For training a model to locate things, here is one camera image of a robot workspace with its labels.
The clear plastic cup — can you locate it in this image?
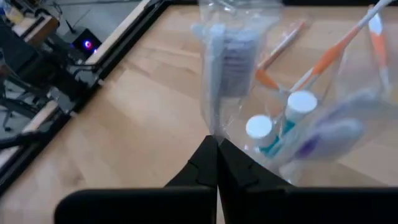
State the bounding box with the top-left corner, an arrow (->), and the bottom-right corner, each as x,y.
241,46 -> 398,186

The teal toothpaste tube white cap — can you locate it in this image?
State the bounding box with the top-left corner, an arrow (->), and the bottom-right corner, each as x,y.
277,90 -> 319,139

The teal small bottle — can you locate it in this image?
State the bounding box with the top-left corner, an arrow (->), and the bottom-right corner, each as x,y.
245,114 -> 282,158

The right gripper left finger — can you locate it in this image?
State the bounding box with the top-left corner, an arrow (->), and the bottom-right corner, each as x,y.
53,134 -> 218,224

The purple and white toothbrush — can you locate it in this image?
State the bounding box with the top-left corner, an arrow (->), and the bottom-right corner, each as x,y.
293,118 -> 365,161
190,0 -> 285,145
313,88 -> 381,129

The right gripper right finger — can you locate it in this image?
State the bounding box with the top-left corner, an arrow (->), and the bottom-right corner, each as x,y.
217,138 -> 398,224

